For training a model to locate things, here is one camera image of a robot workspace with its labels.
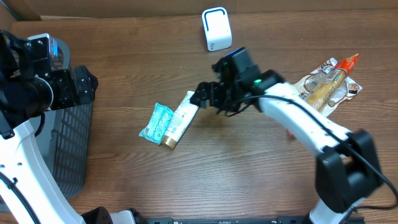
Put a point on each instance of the grey plastic mesh basket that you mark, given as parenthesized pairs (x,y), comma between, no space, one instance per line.
(62,137)

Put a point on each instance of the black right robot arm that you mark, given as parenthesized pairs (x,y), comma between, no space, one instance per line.
(347,165)

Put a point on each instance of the beige nut snack pouch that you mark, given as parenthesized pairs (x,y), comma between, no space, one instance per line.
(342,90)

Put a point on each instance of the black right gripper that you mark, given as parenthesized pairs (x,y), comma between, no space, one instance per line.
(216,94)

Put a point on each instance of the teal wipes packet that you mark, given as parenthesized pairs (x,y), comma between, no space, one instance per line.
(158,124)

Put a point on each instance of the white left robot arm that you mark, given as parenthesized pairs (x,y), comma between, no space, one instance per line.
(30,191)

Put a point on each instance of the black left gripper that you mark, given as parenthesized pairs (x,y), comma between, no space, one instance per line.
(80,84)

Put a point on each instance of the orange noodle packet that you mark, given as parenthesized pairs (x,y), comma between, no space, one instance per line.
(326,88)

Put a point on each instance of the white barcode scanner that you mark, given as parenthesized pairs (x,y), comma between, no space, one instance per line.
(217,29)

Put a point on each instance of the white cream tube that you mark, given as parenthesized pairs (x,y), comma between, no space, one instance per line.
(180,121)

